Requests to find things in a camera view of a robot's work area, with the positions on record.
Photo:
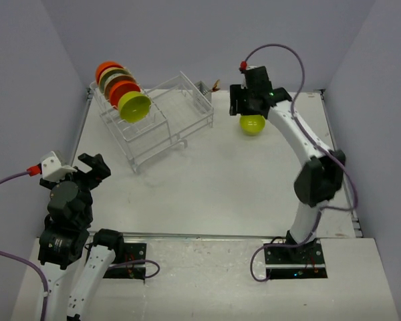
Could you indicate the grey cutlery holder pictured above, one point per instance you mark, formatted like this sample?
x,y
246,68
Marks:
x,y
204,89

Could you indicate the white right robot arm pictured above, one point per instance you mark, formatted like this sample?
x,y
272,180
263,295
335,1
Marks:
x,y
321,174

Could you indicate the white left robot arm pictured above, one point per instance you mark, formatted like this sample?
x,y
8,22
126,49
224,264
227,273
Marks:
x,y
60,251

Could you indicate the lime green bowl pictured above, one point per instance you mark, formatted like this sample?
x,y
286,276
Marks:
x,y
133,106
252,125

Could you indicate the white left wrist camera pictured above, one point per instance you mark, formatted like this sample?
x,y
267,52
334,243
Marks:
x,y
54,168

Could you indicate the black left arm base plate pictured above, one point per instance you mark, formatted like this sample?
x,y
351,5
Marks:
x,y
130,252

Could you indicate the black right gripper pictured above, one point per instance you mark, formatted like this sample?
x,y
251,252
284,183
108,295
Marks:
x,y
236,91

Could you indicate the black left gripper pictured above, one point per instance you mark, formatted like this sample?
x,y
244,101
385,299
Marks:
x,y
99,170

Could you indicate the orange bowl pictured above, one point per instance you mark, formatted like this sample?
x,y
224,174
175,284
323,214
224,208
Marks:
x,y
121,88
105,65

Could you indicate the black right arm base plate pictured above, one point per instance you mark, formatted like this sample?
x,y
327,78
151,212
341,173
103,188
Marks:
x,y
305,262

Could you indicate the brown wooden spoon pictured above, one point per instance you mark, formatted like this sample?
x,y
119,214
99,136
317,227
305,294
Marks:
x,y
216,86

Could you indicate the white wire dish rack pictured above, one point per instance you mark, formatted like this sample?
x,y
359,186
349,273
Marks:
x,y
178,110

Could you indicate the patterned beige bowl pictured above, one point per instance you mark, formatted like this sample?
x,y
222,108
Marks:
x,y
113,79

